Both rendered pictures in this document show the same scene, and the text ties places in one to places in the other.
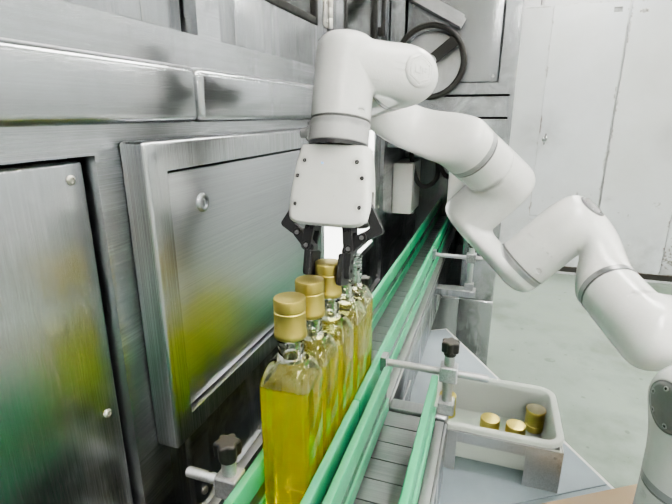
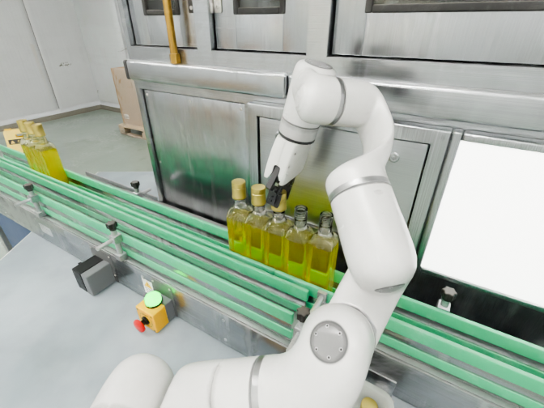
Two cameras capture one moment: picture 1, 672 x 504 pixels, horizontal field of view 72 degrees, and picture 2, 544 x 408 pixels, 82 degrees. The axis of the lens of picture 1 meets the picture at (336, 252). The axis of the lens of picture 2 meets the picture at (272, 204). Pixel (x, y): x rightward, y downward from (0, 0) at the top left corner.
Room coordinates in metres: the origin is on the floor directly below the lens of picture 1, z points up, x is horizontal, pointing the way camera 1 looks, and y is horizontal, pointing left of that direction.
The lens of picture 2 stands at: (0.67, -0.60, 1.50)
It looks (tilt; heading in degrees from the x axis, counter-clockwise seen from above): 30 degrees down; 102
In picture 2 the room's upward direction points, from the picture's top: straight up
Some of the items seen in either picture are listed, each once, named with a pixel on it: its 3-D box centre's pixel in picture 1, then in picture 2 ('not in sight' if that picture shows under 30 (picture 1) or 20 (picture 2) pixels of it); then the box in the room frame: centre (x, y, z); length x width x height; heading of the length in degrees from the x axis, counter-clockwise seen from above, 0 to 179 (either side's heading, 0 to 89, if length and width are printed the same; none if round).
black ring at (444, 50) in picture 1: (430, 62); not in sight; (1.47, -0.28, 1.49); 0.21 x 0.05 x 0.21; 71
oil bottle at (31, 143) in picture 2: not in sight; (42, 156); (-0.50, 0.37, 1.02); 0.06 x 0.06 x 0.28; 71
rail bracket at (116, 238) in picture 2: not in sight; (109, 245); (0.07, -0.01, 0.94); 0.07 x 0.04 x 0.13; 71
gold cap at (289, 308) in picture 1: (289, 316); (239, 189); (0.45, 0.05, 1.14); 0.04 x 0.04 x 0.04
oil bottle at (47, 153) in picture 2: not in sight; (49, 159); (-0.44, 0.35, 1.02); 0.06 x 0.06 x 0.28; 71
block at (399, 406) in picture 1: (418, 424); not in sight; (0.66, -0.14, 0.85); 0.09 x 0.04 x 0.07; 71
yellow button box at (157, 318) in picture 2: not in sight; (155, 312); (0.22, -0.08, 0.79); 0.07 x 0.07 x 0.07; 71
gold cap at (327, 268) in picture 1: (328, 278); (278, 200); (0.56, 0.01, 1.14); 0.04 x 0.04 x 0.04
